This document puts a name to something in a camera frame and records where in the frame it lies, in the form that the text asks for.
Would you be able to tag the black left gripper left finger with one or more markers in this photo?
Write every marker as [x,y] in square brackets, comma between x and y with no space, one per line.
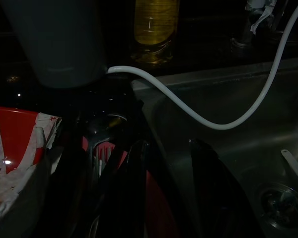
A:
[125,193]

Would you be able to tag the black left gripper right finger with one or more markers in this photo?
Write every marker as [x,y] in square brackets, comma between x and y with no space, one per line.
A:
[221,198]

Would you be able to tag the black kitchen utensil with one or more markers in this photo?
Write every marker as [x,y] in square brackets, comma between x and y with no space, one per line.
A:
[106,124]

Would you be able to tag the pale fork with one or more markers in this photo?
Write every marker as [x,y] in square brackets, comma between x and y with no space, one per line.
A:
[103,158]

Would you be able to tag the metal sink drain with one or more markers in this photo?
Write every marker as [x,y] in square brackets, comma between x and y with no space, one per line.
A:
[283,207]

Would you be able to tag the stainless steel sink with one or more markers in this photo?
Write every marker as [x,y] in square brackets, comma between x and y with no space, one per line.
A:
[250,104]

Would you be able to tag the red bowl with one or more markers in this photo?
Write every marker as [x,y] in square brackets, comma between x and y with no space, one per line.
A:
[15,138]

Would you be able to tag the white stained paper tissue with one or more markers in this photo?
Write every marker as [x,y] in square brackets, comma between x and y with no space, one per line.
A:
[0,188]

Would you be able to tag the tall grey container red logo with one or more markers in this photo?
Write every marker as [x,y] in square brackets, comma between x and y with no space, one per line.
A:
[59,44]

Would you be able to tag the metal sink faucet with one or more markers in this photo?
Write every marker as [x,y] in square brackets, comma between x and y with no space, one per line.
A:
[247,37]

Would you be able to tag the olive oil bottle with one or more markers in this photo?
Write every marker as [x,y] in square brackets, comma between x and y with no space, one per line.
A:
[155,27]

